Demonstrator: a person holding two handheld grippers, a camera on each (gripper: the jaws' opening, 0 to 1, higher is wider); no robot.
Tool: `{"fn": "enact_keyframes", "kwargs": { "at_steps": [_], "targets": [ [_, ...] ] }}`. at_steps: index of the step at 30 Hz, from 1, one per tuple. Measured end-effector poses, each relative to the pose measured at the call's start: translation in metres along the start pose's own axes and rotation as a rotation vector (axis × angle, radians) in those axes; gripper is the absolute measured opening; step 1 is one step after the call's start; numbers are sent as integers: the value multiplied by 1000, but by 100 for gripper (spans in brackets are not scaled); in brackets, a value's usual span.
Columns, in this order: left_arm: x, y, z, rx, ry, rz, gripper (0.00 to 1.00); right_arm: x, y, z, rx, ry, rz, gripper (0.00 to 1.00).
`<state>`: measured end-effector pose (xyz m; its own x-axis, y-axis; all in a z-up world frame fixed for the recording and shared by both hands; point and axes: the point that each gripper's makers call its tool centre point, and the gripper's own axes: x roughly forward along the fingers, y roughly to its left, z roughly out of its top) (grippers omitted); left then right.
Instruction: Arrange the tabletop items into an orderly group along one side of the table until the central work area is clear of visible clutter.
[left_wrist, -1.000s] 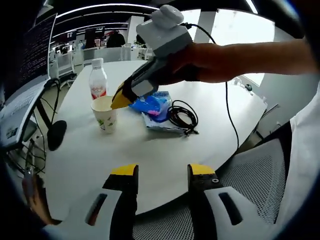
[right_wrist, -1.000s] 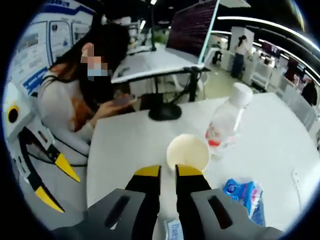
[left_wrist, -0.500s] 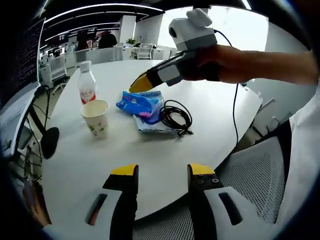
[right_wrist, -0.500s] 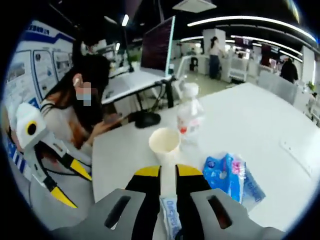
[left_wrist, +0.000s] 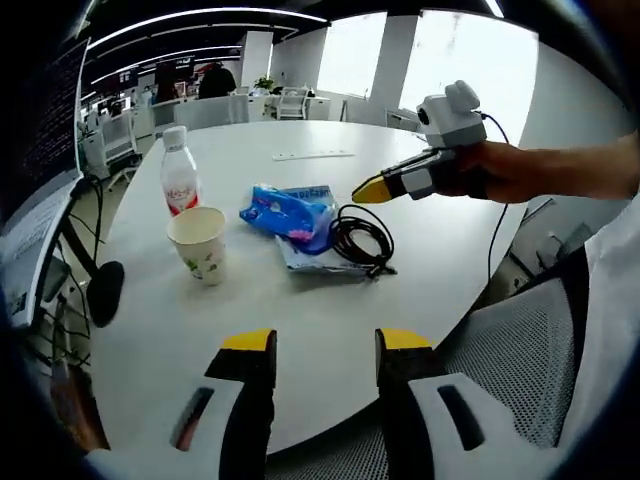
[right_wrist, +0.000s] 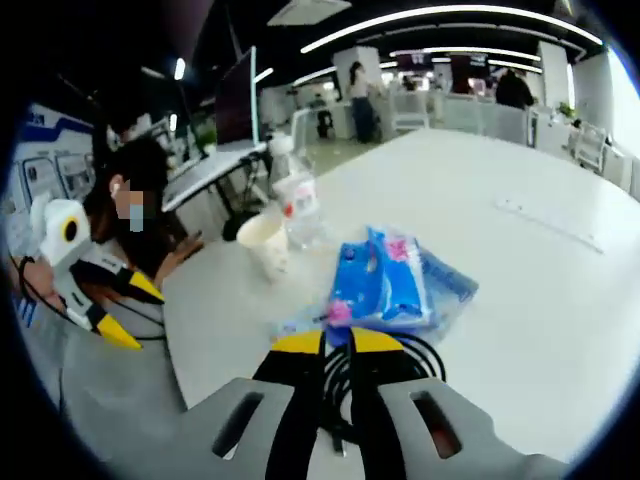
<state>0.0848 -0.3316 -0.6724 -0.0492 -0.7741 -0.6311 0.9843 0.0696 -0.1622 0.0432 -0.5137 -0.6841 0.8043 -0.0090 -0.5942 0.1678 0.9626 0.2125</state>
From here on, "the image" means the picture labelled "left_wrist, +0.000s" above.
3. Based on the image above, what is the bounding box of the silver laptop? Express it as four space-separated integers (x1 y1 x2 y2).
0 37 91 329

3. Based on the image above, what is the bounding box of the clear plastic water bottle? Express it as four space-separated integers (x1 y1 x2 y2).
159 125 204 219

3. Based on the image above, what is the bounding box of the white paper cup green print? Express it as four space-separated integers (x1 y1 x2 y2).
166 206 229 287

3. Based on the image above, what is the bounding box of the person's white shirt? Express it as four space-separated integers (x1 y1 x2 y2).
564 194 640 451

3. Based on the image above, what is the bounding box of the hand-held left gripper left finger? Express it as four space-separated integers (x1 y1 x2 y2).
84 328 278 480

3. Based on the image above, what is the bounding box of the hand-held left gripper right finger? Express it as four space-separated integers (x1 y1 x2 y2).
374 327 566 480

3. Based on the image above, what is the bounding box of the grey mesh office chair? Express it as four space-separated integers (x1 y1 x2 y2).
264 244 586 480

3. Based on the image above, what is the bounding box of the blue tissue packet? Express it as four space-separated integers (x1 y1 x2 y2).
238 183 337 256

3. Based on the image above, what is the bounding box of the black round stand base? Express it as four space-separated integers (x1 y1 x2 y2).
88 259 125 329

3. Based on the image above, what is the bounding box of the white office chair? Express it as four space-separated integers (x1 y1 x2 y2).
277 87 309 121
99 112 139 166

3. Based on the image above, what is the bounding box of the black laptop stand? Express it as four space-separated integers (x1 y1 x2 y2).
59 177 109 274

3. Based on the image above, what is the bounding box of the clear packet with blue print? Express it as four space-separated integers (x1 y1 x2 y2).
274 185 374 280

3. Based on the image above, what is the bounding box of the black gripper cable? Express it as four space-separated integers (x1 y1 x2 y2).
478 112 512 292

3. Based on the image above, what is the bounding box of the person's right hand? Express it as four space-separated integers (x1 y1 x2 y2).
432 140 531 204

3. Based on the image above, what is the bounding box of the white power strip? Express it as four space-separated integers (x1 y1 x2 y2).
272 148 356 161

